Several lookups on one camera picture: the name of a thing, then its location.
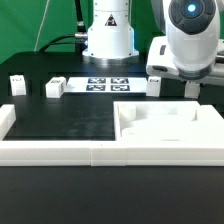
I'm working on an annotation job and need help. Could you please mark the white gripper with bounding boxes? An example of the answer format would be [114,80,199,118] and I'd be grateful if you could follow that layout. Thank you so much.
[146,37,224,84]

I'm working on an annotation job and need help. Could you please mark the white square tabletop part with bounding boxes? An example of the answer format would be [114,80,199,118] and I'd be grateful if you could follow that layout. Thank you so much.
[113,101,224,141]

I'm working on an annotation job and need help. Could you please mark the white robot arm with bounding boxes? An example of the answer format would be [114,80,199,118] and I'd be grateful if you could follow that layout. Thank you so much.
[146,0,224,85]

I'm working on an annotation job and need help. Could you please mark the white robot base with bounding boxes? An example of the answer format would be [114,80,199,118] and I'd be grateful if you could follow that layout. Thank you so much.
[82,0,139,65]

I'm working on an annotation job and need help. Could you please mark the white marker sheet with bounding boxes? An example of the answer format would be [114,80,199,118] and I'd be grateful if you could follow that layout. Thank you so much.
[65,77,147,93]

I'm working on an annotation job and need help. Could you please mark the white U-shaped obstacle fence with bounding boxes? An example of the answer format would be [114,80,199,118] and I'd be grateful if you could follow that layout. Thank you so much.
[0,104,224,166]

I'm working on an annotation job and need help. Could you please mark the black cable bundle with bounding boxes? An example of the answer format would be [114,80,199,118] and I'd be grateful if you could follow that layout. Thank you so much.
[39,0,90,54]

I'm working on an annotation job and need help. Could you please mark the white thin cable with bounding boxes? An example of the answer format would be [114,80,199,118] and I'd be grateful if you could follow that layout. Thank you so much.
[33,0,52,53]

